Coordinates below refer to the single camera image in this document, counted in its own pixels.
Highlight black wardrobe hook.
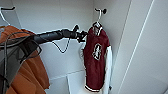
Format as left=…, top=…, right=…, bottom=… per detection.
left=0, top=6, right=17, bottom=11
left=98, top=7, right=109, bottom=15

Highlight maroon jacket white sleeves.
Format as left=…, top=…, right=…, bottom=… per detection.
left=79, top=26, right=114, bottom=94

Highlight white wardrobe body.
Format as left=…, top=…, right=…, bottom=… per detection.
left=0, top=0, right=134, bottom=94

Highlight orange jacket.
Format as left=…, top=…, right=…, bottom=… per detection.
left=0, top=25, right=51, bottom=94

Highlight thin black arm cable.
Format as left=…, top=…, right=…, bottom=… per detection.
left=49, top=35, right=73, bottom=55

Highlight pale clothes hanger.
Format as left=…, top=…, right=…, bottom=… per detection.
left=0, top=8, right=22, bottom=30
left=90, top=8, right=105, bottom=36

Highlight white inner wardrobe shelf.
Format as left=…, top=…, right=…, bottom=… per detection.
left=65, top=68, right=105, bottom=94

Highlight white wardrobe door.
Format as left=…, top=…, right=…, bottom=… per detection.
left=116, top=0, right=168, bottom=94

